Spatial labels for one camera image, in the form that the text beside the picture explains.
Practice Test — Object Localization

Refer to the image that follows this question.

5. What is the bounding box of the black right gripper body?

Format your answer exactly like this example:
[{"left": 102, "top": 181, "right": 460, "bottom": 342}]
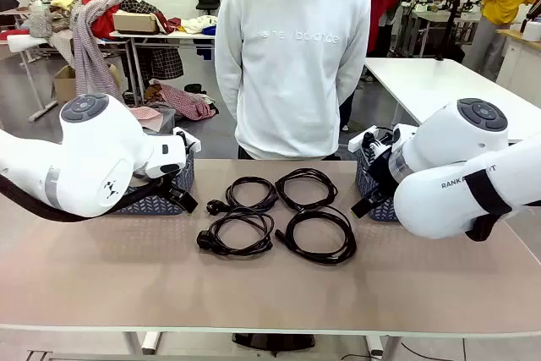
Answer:
[{"left": 363, "top": 143, "right": 401, "bottom": 200}]

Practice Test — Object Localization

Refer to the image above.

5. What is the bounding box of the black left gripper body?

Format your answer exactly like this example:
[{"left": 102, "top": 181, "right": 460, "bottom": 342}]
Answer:
[{"left": 162, "top": 174, "right": 189, "bottom": 201}]

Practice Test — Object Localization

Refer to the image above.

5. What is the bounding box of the black power cable round plug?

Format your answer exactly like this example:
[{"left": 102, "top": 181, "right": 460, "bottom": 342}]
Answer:
[
  {"left": 195, "top": 206, "right": 276, "bottom": 257},
  {"left": 205, "top": 177, "right": 278, "bottom": 215}
]

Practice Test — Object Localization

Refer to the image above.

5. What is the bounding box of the black cable straight connector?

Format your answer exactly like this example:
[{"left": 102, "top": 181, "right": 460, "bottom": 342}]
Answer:
[{"left": 274, "top": 206, "right": 358, "bottom": 265}]

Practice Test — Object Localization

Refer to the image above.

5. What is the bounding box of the blue-grey perforated plastic basket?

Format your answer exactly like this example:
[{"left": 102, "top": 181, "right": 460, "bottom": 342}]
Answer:
[
  {"left": 354, "top": 147, "right": 401, "bottom": 222},
  {"left": 105, "top": 147, "right": 196, "bottom": 216}
]

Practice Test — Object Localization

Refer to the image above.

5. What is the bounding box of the pink checkered cloth pile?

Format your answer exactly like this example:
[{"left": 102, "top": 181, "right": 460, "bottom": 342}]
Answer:
[{"left": 143, "top": 79, "right": 219, "bottom": 121}]

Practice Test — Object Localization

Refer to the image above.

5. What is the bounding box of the black checkered cloth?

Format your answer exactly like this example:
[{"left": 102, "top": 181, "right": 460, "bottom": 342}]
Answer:
[{"left": 150, "top": 48, "right": 185, "bottom": 79}]

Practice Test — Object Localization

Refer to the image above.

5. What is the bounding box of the person in white sweater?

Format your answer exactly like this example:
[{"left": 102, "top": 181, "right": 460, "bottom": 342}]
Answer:
[{"left": 214, "top": 0, "right": 372, "bottom": 161}]

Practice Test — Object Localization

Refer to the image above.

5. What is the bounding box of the white table leg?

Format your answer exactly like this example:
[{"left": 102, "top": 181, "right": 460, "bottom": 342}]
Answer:
[
  {"left": 122, "top": 330, "right": 164, "bottom": 356},
  {"left": 365, "top": 334, "right": 401, "bottom": 361}
]

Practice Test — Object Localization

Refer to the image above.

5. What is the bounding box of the white table with clothes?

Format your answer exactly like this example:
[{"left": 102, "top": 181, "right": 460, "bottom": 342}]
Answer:
[{"left": 108, "top": 30, "right": 216, "bottom": 104}]

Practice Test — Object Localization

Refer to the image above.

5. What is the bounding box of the open cardboard box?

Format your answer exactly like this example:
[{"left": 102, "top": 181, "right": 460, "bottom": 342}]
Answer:
[{"left": 52, "top": 63, "right": 123, "bottom": 104}]

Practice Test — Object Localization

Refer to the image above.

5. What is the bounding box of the checkered hanging garment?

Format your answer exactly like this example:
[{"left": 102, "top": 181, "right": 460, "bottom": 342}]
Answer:
[{"left": 69, "top": 0, "right": 128, "bottom": 102}]

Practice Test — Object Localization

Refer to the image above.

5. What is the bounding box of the black round table base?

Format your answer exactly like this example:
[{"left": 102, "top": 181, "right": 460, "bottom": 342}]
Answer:
[{"left": 231, "top": 333, "right": 316, "bottom": 347}]

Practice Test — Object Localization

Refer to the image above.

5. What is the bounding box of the white cloth pile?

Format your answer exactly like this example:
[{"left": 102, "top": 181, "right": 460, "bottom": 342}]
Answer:
[{"left": 181, "top": 14, "right": 219, "bottom": 35}]

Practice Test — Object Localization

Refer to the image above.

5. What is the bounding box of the cardboard box among clothes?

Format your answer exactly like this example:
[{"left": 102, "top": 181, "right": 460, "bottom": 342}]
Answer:
[{"left": 112, "top": 9, "right": 161, "bottom": 35}]

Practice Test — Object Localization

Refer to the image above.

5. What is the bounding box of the black tripod stand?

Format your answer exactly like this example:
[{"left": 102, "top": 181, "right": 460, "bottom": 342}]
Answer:
[{"left": 437, "top": 0, "right": 474, "bottom": 62}]

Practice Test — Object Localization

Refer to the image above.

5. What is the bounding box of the beige cabinet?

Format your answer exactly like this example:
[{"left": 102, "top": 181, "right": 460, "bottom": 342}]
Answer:
[{"left": 496, "top": 29, "right": 541, "bottom": 91}]

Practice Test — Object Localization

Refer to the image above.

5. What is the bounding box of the white padded board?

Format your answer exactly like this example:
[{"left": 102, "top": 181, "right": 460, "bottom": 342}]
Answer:
[{"left": 6, "top": 33, "right": 60, "bottom": 121}]

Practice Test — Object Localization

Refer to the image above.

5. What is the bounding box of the grey bag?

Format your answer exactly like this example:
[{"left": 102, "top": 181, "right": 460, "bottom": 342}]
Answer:
[{"left": 28, "top": 8, "right": 54, "bottom": 39}]

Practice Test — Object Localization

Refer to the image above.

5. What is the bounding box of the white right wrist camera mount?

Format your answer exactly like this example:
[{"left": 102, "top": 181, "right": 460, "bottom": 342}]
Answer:
[{"left": 349, "top": 123, "right": 419, "bottom": 153}]

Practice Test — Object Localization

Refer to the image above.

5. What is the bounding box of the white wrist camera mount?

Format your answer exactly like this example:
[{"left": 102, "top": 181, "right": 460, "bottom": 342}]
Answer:
[
  {"left": 172, "top": 126, "right": 202, "bottom": 153},
  {"left": 349, "top": 123, "right": 419, "bottom": 153}
]

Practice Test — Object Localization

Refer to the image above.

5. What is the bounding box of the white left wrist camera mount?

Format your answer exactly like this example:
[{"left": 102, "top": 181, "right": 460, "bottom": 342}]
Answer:
[{"left": 172, "top": 126, "right": 202, "bottom": 153}]

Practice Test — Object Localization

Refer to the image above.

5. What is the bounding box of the black USB cable coil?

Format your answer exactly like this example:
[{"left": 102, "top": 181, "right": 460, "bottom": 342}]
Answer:
[{"left": 274, "top": 167, "right": 339, "bottom": 212}]

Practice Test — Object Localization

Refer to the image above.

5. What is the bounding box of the black right arm cable sleeve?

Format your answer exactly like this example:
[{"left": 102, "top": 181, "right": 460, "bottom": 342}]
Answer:
[{"left": 463, "top": 168, "right": 515, "bottom": 243}]

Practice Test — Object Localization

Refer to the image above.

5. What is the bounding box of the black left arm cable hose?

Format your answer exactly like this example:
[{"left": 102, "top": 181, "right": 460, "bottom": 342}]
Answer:
[{"left": 0, "top": 174, "right": 167, "bottom": 223}]

